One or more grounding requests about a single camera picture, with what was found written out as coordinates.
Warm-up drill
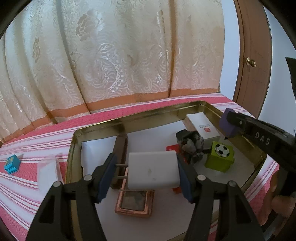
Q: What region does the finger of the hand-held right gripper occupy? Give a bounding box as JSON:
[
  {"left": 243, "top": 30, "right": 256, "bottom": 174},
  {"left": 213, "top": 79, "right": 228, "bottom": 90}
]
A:
[{"left": 225, "top": 111, "right": 255, "bottom": 137}]

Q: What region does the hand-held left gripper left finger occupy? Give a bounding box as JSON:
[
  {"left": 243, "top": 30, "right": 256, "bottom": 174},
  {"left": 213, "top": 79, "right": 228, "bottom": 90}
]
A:
[{"left": 25, "top": 153, "right": 117, "bottom": 241}]

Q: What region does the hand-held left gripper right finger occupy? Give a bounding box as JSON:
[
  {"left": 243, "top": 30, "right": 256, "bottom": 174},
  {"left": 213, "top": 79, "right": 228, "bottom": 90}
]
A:
[{"left": 177, "top": 154, "right": 259, "bottom": 241}]

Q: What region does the purple block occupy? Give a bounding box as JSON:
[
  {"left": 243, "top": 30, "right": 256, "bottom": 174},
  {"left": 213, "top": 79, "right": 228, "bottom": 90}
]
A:
[{"left": 218, "top": 108, "right": 238, "bottom": 138}]

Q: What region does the white charger plug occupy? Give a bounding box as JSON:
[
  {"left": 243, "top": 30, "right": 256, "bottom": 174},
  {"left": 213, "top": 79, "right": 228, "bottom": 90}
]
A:
[{"left": 115, "top": 151, "right": 181, "bottom": 190}]

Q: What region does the red toy brick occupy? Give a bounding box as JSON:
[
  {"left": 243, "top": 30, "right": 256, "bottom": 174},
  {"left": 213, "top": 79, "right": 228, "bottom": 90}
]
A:
[{"left": 166, "top": 144, "right": 185, "bottom": 194}]

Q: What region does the white box with red label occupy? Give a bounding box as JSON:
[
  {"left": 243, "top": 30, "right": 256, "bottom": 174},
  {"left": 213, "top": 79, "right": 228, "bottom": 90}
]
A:
[{"left": 184, "top": 112, "right": 220, "bottom": 141}]

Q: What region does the gold tin box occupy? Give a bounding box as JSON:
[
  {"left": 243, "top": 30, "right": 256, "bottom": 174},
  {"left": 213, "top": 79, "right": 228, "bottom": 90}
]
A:
[{"left": 65, "top": 100, "right": 267, "bottom": 241}]

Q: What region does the person's right hand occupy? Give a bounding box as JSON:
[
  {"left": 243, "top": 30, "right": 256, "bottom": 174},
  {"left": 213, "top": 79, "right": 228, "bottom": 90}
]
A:
[{"left": 269, "top": 173, "right": 296, "bottom": 217}]

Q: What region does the white paper liner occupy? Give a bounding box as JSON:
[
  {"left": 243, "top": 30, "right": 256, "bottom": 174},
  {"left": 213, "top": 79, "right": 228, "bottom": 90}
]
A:
[{"left": 80, "top": 116, "right": 255, "bottom": 232}]

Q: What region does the green cube with football print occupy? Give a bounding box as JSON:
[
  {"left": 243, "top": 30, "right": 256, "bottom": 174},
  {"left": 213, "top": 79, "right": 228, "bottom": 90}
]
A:
[{"left": 205, "top": 141, "right": 234, "bottom": 172}]

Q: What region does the dark brown rectangular box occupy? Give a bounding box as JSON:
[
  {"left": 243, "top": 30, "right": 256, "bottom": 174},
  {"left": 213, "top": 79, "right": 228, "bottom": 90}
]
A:
[{"left": 110, "top": 135, "right": 129, "bottom": 189}]

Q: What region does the grey rock figure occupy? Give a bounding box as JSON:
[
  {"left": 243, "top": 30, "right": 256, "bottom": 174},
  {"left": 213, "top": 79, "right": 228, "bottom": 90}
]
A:
[{"left": 176, "top": 130, "right": 212, "bottom": 165}]

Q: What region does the copper-coloured rectangular box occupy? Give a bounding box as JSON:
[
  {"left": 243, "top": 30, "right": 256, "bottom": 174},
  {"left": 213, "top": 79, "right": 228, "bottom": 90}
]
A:
[{"left": 114, "top": 168, "right": 155, "bottom": 218}]

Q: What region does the white plastic box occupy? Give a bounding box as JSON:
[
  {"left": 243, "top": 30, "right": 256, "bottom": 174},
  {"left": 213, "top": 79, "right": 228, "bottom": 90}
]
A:
[{"left": 37, "top": 154, "right": 63, "bottom": 192}]

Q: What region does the red striped bedsheet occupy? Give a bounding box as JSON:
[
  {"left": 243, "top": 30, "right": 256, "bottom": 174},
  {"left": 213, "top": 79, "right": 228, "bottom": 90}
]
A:
[{"left": 0, "top": 93, "right": 280, "bottom": 241}]

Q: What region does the brown wooden door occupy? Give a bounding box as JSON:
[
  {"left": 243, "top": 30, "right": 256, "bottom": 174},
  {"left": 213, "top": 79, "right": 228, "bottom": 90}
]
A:
[{"left": 232, "top": 0, "right": 272, "bottom": 118}]

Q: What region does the blue toy brick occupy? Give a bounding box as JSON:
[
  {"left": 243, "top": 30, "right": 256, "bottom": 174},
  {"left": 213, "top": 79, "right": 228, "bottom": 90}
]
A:
[{"left": 4, "top": 154, "right": 20, "bottom": 173}]

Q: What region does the cream floral curtain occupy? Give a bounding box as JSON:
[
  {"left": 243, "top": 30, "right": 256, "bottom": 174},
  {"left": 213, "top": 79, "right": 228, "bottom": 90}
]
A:
[{"left": 0, "top": 0, "right": 226, "bottom": 144}]

